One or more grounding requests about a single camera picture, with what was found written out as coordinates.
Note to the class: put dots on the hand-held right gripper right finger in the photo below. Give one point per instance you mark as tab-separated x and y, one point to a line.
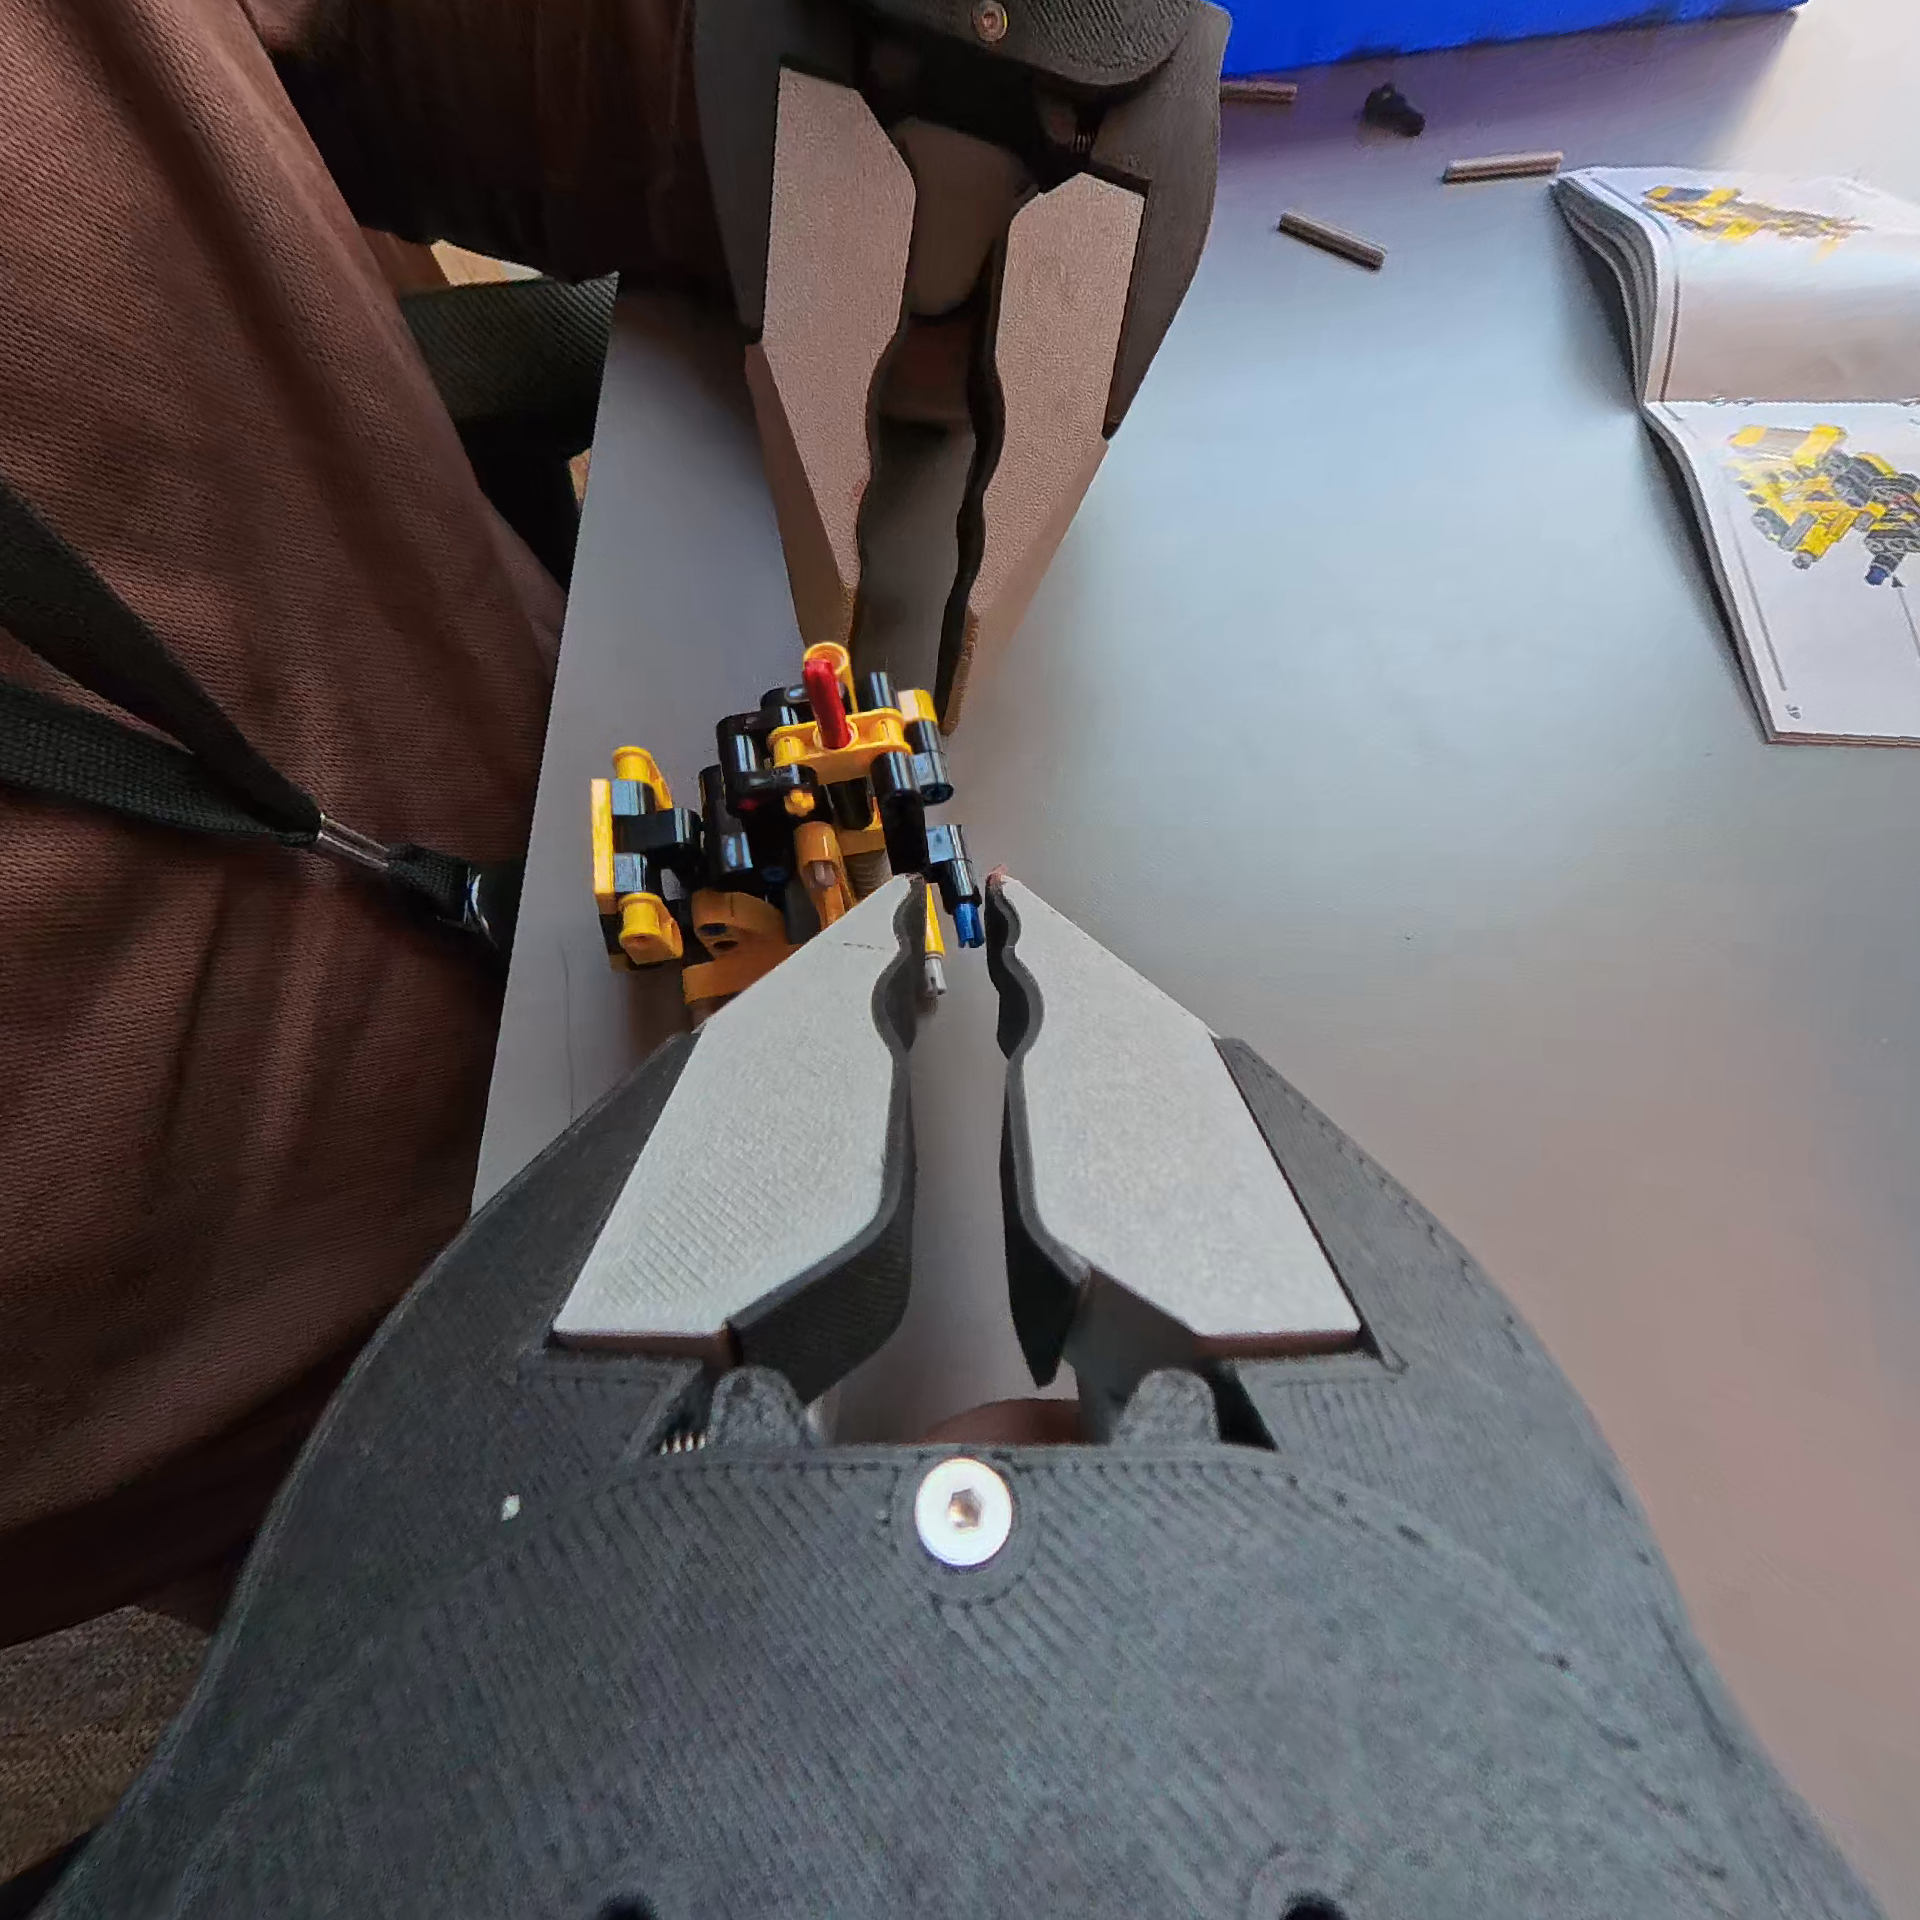
1162	1186

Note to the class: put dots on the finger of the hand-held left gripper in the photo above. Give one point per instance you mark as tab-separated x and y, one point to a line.
1060	375
826	346

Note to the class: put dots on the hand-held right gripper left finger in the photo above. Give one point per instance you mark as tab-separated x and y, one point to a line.
751	1186

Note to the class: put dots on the yellow lego bulldozer model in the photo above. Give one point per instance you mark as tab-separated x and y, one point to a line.
751	915

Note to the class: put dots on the dark lego axle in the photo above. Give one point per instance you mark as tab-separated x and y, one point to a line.
1501	166
1258	91
1328	242

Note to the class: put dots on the small black lego piece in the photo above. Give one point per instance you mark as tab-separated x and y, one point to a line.
1394	109

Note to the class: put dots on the lego instruction booklet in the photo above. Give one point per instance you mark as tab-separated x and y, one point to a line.
1756	316

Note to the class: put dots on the person's left hand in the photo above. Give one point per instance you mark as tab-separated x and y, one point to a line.
932	375

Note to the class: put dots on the blue plastic bin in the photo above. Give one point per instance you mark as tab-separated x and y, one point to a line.
1501	31

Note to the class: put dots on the person in brown shirt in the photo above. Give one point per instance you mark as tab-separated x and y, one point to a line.
224	1050

